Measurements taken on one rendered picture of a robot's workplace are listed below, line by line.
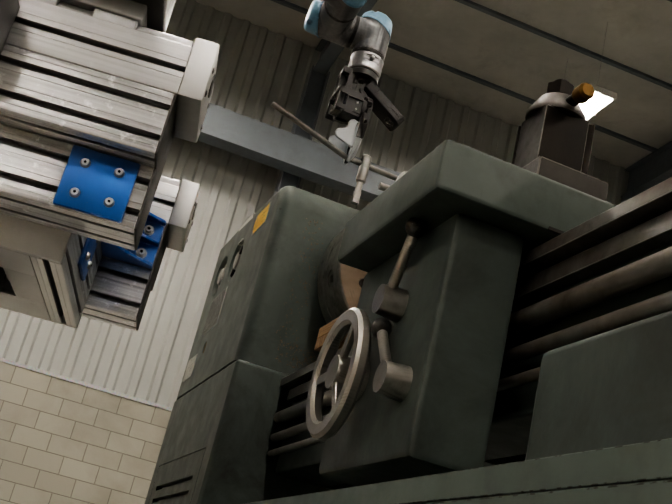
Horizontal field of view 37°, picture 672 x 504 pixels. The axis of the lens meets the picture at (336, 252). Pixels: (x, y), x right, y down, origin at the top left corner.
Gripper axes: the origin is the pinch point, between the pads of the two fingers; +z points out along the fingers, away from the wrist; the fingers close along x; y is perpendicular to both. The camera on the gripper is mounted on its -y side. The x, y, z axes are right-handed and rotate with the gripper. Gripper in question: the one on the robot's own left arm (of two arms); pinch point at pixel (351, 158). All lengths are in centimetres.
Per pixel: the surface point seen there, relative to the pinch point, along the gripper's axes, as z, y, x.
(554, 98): 24, -1, 86
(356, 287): 35.8, -0.6, 23.6
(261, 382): 54, 8, 9
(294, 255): 28.3, 8.4, 8.0
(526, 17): -623, -364, -728
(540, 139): 31, 0, 86
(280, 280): 34.1, 9.7, 8.0
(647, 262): 60, 6, 121
